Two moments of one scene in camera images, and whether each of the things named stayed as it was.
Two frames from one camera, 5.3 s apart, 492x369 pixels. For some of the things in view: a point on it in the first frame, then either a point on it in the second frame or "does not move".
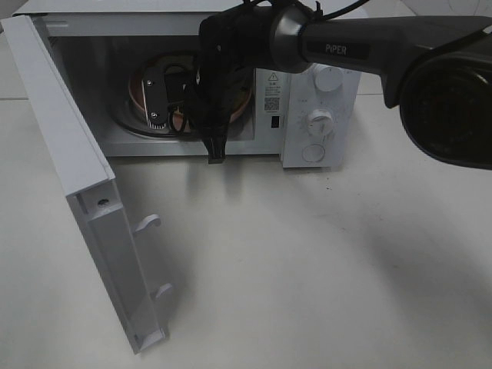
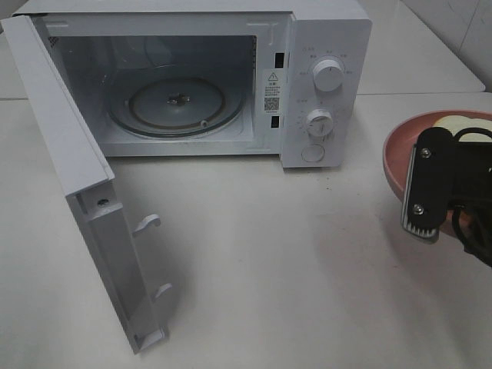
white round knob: x=320 y=123 does not move
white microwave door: x=88 y=184 does not move
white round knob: x=327 y=78 does not move
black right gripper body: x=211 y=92 → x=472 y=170
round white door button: x=313 y=153 does not move
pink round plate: x=163 y=61 → x=399 y=147
